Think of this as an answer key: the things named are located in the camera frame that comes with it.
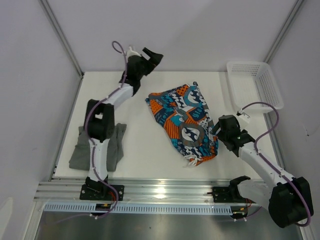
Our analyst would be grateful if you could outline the colourful patterned shorts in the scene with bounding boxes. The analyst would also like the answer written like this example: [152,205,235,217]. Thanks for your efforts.
[145,81,219,167]

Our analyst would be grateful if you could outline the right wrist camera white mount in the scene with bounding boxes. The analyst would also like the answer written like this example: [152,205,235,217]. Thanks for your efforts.
[236,111,251,128]

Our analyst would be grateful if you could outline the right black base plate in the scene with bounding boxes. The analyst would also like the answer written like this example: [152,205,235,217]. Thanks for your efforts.
[206,186,252,204]

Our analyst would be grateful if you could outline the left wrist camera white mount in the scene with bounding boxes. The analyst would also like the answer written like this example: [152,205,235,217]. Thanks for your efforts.
[125,46,141,59]

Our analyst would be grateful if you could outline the aluminium mounting rail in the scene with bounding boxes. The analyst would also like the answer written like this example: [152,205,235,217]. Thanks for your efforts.
[33,177,230,205]

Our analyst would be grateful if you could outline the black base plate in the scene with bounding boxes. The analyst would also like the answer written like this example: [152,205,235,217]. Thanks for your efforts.
[206,186,252,204]
[79,184,125,201]

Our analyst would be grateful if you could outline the grey shorts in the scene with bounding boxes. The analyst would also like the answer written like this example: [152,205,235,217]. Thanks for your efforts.
[69,123,127,172]

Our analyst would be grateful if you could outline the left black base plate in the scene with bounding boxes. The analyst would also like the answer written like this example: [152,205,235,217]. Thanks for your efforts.
[79,184,125,201]

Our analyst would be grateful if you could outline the white slotted cable duct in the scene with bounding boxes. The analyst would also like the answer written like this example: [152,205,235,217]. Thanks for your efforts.
[43,202,233,216]

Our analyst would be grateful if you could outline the white plastic basket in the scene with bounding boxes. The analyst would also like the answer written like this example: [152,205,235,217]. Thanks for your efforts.
[226,61,284,114]

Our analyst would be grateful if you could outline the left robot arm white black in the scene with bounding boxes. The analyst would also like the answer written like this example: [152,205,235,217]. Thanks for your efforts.
[83,46,164,200]

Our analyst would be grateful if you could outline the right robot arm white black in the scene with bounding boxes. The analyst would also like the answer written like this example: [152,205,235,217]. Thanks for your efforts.
[211,115,314,228]

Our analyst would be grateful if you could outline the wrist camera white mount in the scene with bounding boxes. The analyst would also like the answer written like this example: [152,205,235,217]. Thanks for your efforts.
[236,111,251,128]
[125,46,141,59]

